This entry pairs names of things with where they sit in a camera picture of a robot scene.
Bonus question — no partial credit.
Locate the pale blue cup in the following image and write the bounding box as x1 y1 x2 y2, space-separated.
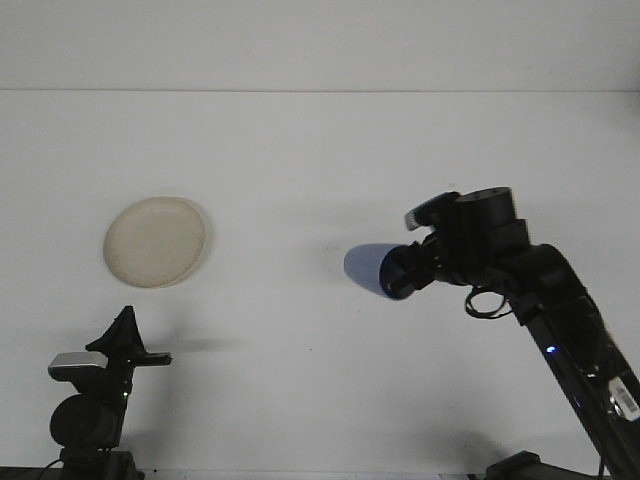
343 243 419 302

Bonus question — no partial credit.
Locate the pale round plate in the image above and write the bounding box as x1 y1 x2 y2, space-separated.
103 196 209 290

